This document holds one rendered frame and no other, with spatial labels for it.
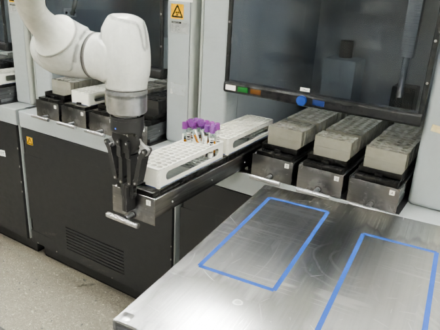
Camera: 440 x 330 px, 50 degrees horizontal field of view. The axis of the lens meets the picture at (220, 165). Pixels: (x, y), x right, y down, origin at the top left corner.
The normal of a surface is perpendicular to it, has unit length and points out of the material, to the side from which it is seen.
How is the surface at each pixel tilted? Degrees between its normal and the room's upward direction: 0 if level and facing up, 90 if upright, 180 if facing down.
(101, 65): 94
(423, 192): 90
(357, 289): 0
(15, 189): 90
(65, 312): 0
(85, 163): 90
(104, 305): 0
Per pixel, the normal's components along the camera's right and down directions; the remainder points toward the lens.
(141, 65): 0.71, 0.31
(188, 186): 0.84, 0.23
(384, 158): -0.55, 0.27
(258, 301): 0.05, -0.93
